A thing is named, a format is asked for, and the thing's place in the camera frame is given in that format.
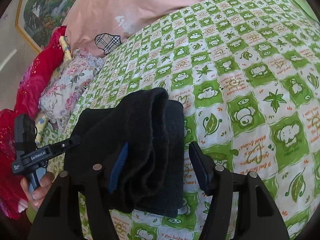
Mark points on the red fleece blanket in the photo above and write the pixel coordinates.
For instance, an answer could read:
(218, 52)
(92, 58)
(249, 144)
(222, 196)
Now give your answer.
(31, 86)

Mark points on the pink quilt with hearts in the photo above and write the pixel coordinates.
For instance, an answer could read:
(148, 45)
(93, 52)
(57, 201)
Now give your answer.
(99, 26)

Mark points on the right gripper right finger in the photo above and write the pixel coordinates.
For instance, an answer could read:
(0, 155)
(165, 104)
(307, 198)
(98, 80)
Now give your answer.
(203, 166)

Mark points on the green patterned bed sheet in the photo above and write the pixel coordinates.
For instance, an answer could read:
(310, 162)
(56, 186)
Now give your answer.
(247, 75)

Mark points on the framed landscape painting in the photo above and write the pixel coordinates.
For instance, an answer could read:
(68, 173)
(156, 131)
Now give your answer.
(37, 19)

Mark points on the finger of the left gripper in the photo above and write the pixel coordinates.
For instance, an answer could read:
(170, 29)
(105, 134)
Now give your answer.
(61, 147)

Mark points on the yellow floral cloth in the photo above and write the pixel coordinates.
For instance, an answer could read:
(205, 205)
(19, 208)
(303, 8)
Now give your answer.
(51, 98)

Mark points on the floral white pillow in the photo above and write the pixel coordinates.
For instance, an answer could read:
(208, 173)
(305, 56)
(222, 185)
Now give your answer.
(76, 77)

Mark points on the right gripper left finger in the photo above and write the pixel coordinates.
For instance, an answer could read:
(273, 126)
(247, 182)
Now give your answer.
(117, 168)

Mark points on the person's left hand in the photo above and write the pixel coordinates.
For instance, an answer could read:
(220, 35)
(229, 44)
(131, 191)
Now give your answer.
(38, 195)

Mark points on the black pants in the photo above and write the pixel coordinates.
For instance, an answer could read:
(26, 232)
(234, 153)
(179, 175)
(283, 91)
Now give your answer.
(152, 177)

